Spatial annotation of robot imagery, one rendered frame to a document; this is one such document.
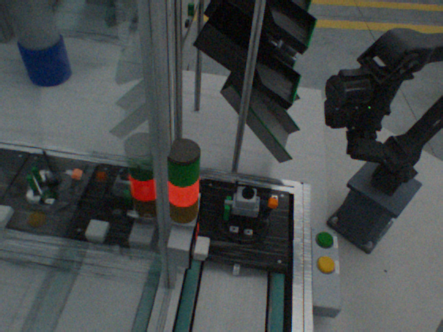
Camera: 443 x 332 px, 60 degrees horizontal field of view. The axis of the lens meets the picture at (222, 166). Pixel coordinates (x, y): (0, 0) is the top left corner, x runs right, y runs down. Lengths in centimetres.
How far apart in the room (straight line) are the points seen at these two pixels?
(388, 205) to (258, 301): 40
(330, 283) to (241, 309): 22
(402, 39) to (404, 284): 70
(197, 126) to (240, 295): 65
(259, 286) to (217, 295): 11
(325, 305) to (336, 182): 48
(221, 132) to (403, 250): 68
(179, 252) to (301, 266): 41
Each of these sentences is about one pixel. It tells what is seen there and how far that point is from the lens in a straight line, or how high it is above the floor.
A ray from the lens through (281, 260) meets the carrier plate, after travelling 98.
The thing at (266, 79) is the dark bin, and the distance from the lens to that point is 102.
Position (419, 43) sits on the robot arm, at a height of 150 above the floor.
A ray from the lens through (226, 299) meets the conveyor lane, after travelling 98.
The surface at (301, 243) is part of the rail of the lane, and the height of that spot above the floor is 95.
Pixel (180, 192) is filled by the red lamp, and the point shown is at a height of 135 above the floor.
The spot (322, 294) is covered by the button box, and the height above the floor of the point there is 96.
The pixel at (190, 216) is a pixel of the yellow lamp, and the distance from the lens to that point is 65.
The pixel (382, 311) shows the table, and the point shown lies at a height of 86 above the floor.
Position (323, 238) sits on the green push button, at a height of 97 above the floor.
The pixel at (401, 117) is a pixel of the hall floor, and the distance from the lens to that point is 314.
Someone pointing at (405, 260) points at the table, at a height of 86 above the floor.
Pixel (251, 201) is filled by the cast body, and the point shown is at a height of 108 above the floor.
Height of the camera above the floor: 182
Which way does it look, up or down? 49 degrees down
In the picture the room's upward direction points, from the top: 7 degrees clockwise
